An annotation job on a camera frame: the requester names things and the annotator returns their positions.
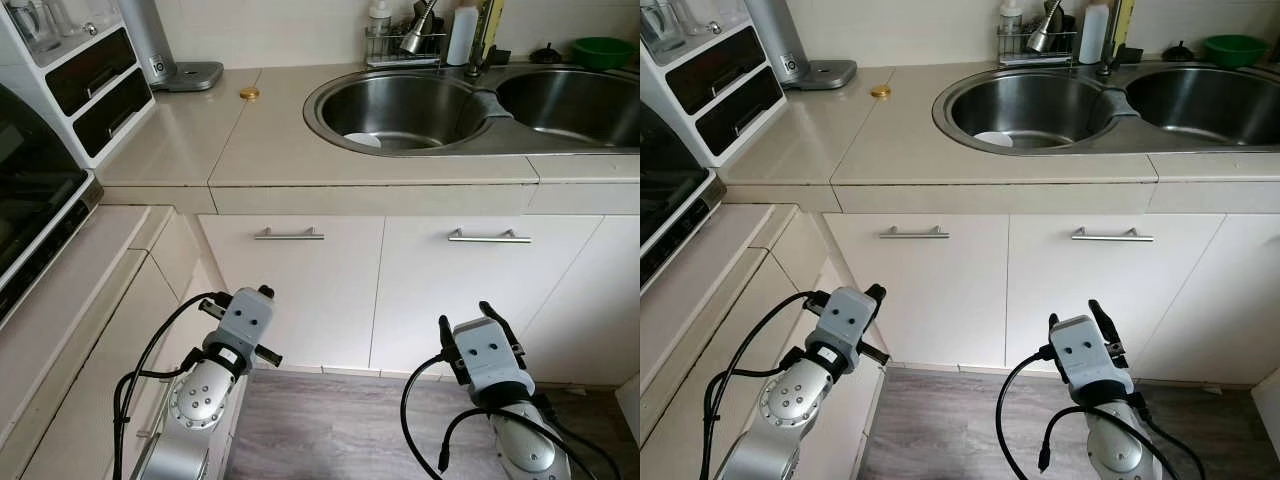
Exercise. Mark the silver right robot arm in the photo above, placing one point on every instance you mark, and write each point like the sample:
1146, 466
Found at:
1120, 445
530, 445

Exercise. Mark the light grey left wrist camera mount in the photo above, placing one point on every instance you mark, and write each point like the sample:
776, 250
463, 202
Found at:
243, 320
845, 320

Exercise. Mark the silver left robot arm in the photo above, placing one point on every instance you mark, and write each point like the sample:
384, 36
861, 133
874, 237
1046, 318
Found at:
790, 400
200, 400

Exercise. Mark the small black sponge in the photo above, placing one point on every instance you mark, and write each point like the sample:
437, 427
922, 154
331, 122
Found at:
1130, 54
500, 55

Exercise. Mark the silver gooseneck faucet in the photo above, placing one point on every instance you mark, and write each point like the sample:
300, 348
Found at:
415, 35
1045, 35

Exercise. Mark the clear plastic jug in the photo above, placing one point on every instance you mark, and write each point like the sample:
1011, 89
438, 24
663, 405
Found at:
35, 25
662, 25

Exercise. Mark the light grey right wrist camera mount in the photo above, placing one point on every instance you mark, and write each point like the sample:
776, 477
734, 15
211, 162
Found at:
490, 355
1090, 352

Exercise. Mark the black sink plug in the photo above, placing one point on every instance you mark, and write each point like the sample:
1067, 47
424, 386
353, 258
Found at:
545, 55
1178, 53

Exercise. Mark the black countertop oven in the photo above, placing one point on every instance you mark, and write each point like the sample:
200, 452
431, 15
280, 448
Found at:
670, 190
35, 190

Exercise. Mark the yellow dish soap bottle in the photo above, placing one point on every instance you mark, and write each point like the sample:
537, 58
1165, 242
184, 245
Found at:
495, 20
1124, 20

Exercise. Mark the clear pump soap bottle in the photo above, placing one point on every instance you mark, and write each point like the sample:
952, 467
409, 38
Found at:
379, 20
1011, 20

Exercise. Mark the small white bowl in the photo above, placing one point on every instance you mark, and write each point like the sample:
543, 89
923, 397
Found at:
362, 141
993, 141

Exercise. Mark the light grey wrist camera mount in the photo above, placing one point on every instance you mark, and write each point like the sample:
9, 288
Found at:
1090, 352
243, 320
845, 320
490, 355

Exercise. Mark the green plastic bowl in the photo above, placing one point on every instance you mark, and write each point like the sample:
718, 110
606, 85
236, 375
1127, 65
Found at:
1235, 50
603, 52

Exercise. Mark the stainless steel double sink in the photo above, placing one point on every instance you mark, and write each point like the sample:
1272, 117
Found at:
1040, 105
420, 105

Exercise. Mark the white appliance with black drawers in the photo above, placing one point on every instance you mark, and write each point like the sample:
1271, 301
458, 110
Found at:
720, 70
95, 70

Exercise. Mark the silver countertop appliance with base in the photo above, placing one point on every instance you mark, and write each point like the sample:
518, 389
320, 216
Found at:
150, 40
775, 35

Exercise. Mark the gold round cap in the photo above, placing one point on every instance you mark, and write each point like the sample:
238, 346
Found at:
249, 93
881, 91

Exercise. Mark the white cabinet door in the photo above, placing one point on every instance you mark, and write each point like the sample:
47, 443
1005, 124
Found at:
420, 270
1240, 300
600, 300
1170, 270
300, 300
930, 300

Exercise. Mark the white plastic bottle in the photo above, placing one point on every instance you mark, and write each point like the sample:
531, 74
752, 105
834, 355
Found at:
462, 40
1094, 40

